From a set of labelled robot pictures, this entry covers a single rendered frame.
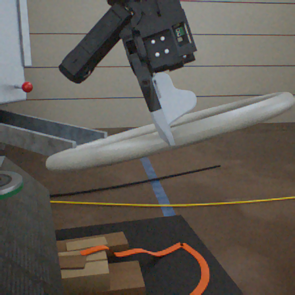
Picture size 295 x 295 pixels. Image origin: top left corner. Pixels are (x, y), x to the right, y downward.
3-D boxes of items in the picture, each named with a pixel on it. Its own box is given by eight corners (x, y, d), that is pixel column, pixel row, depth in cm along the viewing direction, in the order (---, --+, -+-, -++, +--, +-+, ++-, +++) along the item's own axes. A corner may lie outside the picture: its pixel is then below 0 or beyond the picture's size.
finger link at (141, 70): (160, 108, 42) (136, 35, 41) (148, 112, 42) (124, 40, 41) (163, 109, 46) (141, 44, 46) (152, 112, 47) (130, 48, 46)
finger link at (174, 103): (209, 135, 43) (184, 61, 42) (162, 150, 43) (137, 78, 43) (207, 134, 46) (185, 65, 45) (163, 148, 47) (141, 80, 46)
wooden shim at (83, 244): (67, 253, 216) (67, 250, 216) (65, 244, 225) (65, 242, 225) (107, 245, 224) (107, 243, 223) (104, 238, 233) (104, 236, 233)
